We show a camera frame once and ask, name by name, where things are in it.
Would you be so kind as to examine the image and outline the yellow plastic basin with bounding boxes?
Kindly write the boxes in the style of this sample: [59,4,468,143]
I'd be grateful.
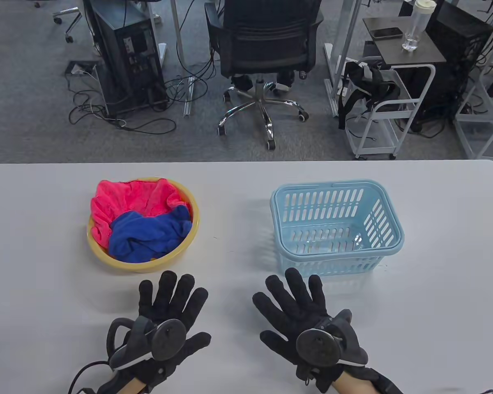
[86,176,200,274]

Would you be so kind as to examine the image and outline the person's right forearm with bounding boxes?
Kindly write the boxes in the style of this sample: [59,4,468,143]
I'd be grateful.
[333,373,378,394]

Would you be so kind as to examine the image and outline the white metal rack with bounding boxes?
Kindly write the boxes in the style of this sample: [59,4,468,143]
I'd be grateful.
[453,62,493,160]

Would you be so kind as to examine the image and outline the light blue plastic basket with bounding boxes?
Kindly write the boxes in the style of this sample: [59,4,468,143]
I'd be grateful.
[270,179,405,279]

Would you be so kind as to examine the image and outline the black computer tower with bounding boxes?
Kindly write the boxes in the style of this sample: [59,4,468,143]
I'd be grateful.
[83,0,169,117]
[411,0,493,132]

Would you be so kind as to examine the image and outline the chrome chair base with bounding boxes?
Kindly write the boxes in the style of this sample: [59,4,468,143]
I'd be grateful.
[51,6,85,44]

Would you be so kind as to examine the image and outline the black strap harness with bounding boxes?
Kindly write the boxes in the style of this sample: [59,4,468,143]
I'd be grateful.
[338,60,401,131]

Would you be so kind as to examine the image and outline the black floor cables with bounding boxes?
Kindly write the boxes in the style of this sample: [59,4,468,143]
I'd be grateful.
[68,72,214,136]

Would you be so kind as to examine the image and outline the white desk leg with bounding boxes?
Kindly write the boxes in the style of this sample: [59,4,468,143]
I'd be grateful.
[324,0,362,117]
[170,0,196,117]

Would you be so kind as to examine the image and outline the black mesh office chair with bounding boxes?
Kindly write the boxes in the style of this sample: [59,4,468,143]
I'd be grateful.
[205,0,325,150]

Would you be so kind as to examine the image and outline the person's left forearm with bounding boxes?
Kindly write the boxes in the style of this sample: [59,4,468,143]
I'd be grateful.
[121,378,150,394]

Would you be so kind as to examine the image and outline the pink square towel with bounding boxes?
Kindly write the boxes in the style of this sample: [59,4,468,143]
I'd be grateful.
[90,179,194,251]

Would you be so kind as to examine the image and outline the person's right hand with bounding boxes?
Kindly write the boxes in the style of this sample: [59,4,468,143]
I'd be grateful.
[252,268,354,394]

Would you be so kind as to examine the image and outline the grey white tracking controller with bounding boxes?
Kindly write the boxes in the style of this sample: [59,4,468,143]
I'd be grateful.
[106,315,187,372]
[296,309,369,372]

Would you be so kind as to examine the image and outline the white side table dark top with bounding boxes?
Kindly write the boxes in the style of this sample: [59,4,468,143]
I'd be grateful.
[345,16,447,160]

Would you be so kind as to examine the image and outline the person's left hand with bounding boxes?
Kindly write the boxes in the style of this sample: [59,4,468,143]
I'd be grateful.
[98,271,212,394]

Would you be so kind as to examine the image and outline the clear bottle white lid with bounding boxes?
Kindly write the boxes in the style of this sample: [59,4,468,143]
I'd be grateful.
[402,0,436,52]

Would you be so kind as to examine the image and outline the blue square towel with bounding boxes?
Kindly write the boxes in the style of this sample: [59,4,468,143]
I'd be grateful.
[108,204,194,263]

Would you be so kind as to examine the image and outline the black wrist sensor band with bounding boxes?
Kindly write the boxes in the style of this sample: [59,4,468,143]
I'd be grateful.
[353,367,405,394]

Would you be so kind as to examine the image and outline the black floor socket box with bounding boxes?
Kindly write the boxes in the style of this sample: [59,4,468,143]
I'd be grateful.
[64,61,100,76]

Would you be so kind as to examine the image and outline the black smartphone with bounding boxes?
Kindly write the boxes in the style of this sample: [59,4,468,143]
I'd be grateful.
[371,27,403,40]

